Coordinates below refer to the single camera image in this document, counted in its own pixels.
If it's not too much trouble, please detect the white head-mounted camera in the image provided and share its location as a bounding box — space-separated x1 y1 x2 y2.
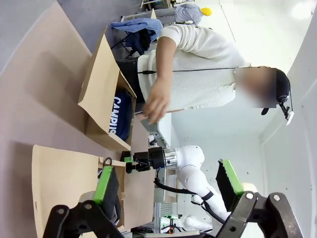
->
278 97 296 126

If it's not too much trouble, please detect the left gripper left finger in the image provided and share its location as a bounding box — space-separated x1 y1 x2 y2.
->
43 165 125 238

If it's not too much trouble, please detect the thin black microphone cable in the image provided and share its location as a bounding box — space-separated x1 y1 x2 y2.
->
137 67 236 75

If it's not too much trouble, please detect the person's right hand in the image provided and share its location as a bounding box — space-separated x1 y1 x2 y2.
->
143 78 172 125

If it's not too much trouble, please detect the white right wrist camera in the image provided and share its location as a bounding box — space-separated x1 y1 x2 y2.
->
148 133 159 149

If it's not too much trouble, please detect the blue Campus pencil case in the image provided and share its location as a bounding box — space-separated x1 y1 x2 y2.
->
108 90 134 142

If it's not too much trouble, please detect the blue jacket on chair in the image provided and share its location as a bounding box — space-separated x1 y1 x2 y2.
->
110 17 164 56

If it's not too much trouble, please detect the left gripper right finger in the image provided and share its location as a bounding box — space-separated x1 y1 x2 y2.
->
214 159 298 238

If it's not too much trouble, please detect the person's right forearm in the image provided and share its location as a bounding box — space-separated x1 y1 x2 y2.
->
155 36 179 86

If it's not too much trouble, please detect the person in white sweater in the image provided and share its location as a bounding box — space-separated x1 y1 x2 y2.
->
115 23 278 113

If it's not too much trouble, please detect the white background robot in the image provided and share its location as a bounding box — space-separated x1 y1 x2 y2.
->
182 214 214 233

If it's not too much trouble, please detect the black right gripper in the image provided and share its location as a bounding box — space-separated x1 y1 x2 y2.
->
123 147 166 175

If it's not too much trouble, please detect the large cardboard box with lid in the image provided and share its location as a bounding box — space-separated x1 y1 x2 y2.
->
31 145 156 238

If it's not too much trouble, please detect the small cardboard box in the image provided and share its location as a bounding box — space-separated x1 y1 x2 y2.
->
77 26 138 152

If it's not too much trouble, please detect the black cap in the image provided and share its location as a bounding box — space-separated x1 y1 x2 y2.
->
261 68 291 116

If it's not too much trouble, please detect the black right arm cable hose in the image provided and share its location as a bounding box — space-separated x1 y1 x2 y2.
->
153 173 230 224

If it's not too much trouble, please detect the grey pouch with black loop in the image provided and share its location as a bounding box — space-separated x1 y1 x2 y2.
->
78 157 124 227

